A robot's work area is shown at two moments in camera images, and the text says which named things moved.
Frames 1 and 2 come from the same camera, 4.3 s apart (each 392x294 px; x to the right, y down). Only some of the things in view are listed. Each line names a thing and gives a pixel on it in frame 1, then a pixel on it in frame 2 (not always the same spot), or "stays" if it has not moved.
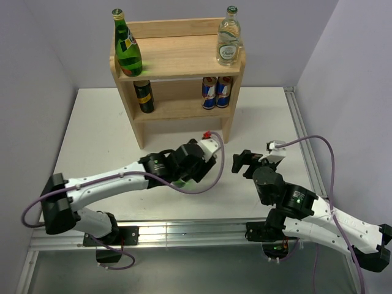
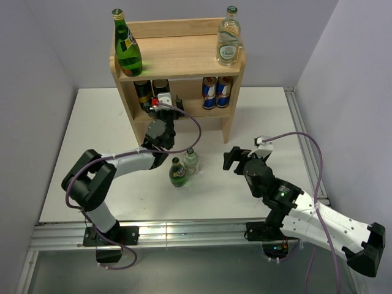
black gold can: [144, 95] stays
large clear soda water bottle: [228, 45] stays
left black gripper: [203, 168] -> [154, 113]
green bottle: [127, 51] stays
